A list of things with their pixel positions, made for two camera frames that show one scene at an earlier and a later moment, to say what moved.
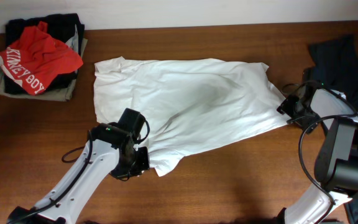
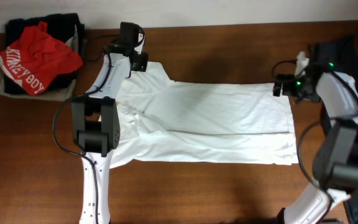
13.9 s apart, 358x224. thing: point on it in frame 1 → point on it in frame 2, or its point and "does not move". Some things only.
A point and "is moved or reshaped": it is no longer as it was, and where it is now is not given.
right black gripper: [287, 107] → [288, 89]
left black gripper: [121, 172] → [143, 63]
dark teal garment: [336, 63] does not move
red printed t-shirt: [35, 58] does not move
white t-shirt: [187, 101] is moved or reshaped
